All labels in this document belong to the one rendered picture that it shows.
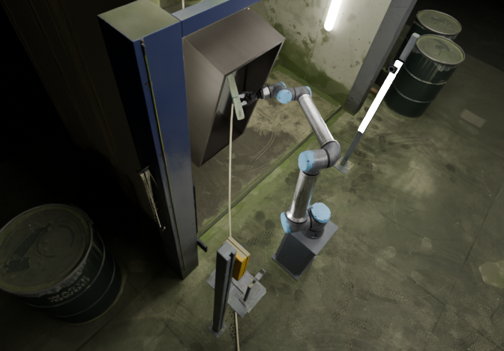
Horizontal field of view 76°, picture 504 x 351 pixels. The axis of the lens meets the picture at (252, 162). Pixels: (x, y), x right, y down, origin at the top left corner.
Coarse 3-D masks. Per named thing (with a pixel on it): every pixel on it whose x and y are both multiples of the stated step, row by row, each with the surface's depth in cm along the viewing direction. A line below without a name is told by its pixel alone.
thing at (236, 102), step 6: (228, 78) 213; (234, 78) 215; (228, 84) 216; (234, 84) 214; (234, 90) 215; (234, 96) 216; (234, 102) 217; (240, 102) 217; (240, 108) 218; (240, 114) 217
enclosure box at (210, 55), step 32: (224, 32) 205; (256, 32) 213; (192, 64) 203; (224, 64) 192; (256, 64) 251; (192, 96) 225; (224, 96) 304; (192, 128) 253; (224, 128) 316; (192, 160) 289
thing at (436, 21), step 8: (424, 16) 420; (432, 16) 422; (440, 16) 424; (448, 16) 425; (424, 24) 407; (432, 24) 410; (440, 24) 412; (448, 24) 415; (456, 24) 416; (448, 32) 402; (456, 32) 403
